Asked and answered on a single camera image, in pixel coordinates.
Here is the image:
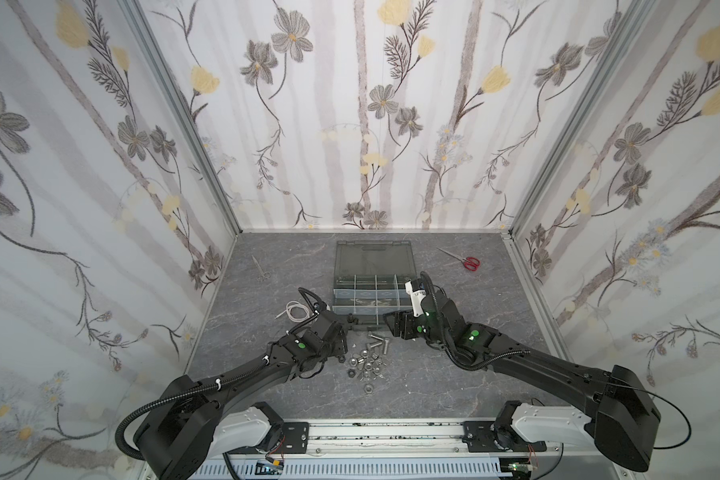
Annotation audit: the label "aluminium mounting rail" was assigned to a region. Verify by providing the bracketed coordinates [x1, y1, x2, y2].
[137, 417, 625, 463]

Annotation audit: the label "red handled scissors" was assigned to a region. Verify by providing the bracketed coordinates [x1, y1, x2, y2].
[439, 248, 481, 272]

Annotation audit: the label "white coiled usb cable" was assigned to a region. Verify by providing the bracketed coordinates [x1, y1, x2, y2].
[275, 301, 311, 324]

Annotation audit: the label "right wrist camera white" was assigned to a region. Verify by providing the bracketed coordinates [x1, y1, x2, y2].
[405, 279, 427, 318]

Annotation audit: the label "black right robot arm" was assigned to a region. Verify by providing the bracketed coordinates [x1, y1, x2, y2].
[383, 273, 661, 473]

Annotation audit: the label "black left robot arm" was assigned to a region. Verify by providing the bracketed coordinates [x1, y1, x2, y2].
[115, 288, 348, 479]

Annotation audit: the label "white perforated cable duct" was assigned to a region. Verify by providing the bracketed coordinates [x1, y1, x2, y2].
[191, 458, 505, 480]

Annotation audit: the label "grey plastic organizer box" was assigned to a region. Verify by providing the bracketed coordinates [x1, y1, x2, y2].
[332, 240, 417, 330]

